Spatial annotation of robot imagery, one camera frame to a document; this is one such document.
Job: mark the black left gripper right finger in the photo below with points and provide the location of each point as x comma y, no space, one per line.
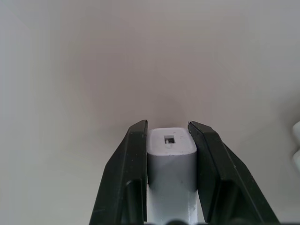
225,182

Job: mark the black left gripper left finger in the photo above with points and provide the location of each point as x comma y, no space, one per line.
122,178

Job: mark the white USB charger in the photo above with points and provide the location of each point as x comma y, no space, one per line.
172,168

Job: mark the white power strip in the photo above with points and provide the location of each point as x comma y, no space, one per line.
296,145

